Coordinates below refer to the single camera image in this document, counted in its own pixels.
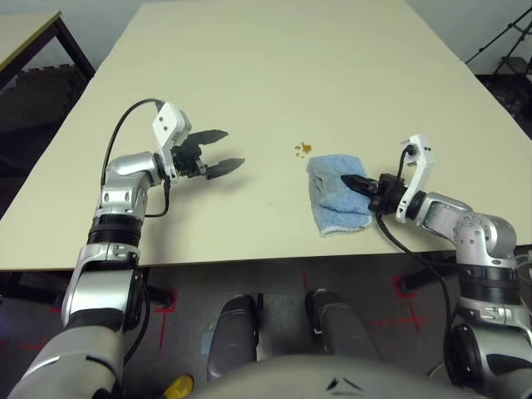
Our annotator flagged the grey right robot leg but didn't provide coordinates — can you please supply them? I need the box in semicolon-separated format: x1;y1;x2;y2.
304;288;382;363

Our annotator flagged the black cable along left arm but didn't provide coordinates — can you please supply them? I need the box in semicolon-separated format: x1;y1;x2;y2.
122;264;152;372

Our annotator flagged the grey robot torso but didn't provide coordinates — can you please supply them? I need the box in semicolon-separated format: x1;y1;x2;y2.
195;352;475;399

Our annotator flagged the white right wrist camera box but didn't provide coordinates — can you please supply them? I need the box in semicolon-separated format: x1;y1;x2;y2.
396;133;436;223

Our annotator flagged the black tripod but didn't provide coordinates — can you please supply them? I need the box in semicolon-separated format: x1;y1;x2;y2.
464;7;532;78

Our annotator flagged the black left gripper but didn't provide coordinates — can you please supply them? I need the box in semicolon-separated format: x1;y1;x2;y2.
171;129;246;181

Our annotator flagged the beige side table black frame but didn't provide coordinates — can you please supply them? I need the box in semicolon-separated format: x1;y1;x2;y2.
0;11;96;86

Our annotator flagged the yellow shoe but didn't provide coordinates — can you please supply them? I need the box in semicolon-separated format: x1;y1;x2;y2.
162;373;195;399

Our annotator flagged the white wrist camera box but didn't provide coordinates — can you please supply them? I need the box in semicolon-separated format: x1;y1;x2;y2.
150;101;194;183
396;133;436;223

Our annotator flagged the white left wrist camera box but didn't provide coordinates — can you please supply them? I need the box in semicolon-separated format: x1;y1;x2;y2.
150;101;194;183

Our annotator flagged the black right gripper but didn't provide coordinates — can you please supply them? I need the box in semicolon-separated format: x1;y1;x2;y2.
339;173;411;214

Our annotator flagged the black right camera cable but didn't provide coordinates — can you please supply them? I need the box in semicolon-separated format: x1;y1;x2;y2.
396;142;417;187

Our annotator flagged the black left camera cable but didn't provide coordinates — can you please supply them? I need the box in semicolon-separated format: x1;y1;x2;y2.
101;97;165;189

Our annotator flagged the grey robot leg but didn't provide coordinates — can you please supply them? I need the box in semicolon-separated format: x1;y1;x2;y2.
206;293;262;384
304;288;382;363

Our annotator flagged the black left gripper cable loop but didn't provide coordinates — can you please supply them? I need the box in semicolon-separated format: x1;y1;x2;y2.
144;176;173;219

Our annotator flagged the grey left robot leg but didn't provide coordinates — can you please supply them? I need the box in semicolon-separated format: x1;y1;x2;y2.
206;293;262;384

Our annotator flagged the black foam floor mat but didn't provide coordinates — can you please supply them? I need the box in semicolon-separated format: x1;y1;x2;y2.
473;72;532;140
0;62;96;217

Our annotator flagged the blue terry rag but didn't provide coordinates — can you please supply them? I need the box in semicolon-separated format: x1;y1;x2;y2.
306;153;373;239

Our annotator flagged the black camera cable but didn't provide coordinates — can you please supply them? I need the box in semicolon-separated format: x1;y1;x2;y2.
101;97;165;189
396;142;417;187

